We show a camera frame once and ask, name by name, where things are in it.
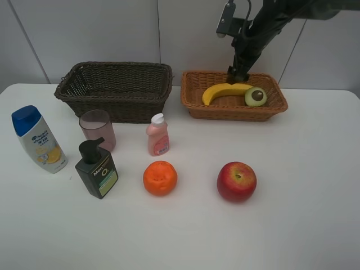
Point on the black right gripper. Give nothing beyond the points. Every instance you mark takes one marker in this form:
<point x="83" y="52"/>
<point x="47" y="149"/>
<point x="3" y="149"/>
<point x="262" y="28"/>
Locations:
<point x="248" y="44"/>

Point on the light brown wicker basket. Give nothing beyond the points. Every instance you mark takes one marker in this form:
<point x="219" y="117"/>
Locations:
<point x="195" y="83"/>

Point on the red apple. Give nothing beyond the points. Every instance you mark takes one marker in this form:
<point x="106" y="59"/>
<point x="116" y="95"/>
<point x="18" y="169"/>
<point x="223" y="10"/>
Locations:
<point x="236" y="182"/>

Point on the dark brown wicker basket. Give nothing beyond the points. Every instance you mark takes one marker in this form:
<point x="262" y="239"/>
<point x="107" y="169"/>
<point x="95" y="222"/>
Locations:
<point x="130" y="92"/>

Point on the yellow banana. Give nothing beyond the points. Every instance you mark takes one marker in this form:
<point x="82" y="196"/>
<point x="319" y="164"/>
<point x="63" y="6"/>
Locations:
<point x="224" y="89"/>

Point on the translucent pink plastic cup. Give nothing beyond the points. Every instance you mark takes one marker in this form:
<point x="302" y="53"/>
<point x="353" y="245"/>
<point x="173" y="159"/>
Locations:
<point x="96" y="124"/>

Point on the dark green pump bottle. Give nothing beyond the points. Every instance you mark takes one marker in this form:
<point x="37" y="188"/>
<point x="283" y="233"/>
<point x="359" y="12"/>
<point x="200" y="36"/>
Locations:
<point x="96" y="168"/>

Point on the white shampoo bottle blue cap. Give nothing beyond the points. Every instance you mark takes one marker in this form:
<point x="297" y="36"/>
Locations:
<point x="37" y="139"/>

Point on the small pink lotion bottle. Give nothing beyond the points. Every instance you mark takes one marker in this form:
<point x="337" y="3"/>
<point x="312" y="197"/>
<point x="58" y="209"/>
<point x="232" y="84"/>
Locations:
<point x="158" y="139"/>

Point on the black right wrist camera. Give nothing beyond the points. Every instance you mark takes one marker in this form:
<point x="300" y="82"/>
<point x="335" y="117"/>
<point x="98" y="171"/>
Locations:
<point x="228" y="24"/>

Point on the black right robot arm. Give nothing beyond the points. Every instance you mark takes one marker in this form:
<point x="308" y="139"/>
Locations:
<point x="281" y="13"/>

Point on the halved avocado with pit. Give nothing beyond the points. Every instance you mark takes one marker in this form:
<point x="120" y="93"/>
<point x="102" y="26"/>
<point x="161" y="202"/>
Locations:
<point x="255" y="97"/>

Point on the orange mandarin fruit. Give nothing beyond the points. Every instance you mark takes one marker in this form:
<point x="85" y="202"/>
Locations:
<point x="160" y="178"/>

